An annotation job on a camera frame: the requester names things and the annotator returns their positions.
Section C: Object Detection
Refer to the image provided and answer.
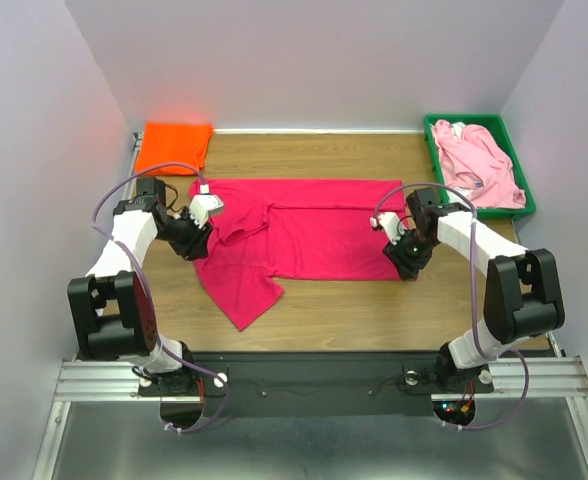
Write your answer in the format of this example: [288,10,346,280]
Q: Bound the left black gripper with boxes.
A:
[156,206,213,262]

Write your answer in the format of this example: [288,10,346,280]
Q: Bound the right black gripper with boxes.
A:
[381,227,438,281]

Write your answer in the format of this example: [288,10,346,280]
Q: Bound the magenta t-shirt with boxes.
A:
[194,179,405,330]

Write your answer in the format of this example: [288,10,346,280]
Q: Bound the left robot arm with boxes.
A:
[67,177,224,396]

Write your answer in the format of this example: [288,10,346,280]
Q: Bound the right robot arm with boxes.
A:
[370,182,565,390]

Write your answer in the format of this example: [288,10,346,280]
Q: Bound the pink t-shirt in bin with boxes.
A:
[430,119,526,210]

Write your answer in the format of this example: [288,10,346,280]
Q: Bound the white garment in bin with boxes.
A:
[449,122,467,140]

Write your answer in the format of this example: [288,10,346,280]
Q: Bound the green plastic bin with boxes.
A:
[423,113,536,220]

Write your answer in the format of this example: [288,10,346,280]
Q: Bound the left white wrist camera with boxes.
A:
[188,194,224,229]

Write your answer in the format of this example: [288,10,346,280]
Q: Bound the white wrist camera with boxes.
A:
[370,212,407,245]
[188,194,224,229]

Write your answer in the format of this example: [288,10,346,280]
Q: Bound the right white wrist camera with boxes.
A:
[370,212,407,245]

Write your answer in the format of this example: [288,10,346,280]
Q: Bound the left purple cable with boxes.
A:
[91,161,231,435]

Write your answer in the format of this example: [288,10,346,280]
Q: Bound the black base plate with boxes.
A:
[141,352,492,427]

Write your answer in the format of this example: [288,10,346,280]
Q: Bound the aluminium frame rail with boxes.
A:
[54,357,588,402]

